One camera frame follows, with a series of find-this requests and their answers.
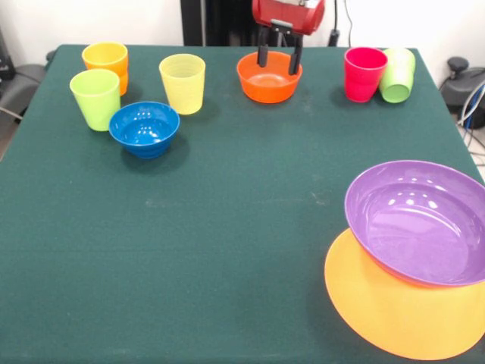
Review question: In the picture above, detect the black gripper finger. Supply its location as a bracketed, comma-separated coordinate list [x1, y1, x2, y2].
[256, 25, 270, 68]
[287, 34, 305, 76]

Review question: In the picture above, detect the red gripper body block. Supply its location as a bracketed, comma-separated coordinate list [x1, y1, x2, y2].
[252, 0, 326, 36]

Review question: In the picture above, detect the small orange-red bowl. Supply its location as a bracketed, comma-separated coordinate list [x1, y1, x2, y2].
[236, 51, 303, 104]

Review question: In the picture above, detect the red cup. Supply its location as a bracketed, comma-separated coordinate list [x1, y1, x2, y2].
[343, 46, 390, 103]

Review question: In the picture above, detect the yellow cup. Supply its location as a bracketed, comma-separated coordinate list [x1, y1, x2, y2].
[158, 53, 207, 115]

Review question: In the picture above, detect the purple bowl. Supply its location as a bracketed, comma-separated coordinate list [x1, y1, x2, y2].
[343, 159, 485, 287]

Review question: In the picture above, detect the large orange bowl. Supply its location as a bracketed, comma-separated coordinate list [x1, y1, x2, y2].
[324, 227, 485, 361]

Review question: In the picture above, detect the blue bowl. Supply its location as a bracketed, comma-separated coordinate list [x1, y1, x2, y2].
[108, 101, 181, 159]

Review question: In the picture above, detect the black office chair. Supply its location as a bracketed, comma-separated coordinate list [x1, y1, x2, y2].
[0, 30, 47, 122]
[441, 56, 485, 111]

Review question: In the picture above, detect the light green cup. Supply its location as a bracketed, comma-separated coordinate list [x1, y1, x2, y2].
[69, 68, 121, 133]

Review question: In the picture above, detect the dark green tablecloth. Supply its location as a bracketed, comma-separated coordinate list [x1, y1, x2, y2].
[0, 44, 485, 364]

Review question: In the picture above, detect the black cable with plug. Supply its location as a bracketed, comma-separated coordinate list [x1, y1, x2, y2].
[327, 0, 341, 49]

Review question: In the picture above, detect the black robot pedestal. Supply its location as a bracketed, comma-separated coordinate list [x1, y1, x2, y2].
[180, 0, 300, 47]

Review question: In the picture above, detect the tangle of floor cables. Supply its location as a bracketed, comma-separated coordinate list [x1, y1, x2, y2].
[456, 81, 485, 156]

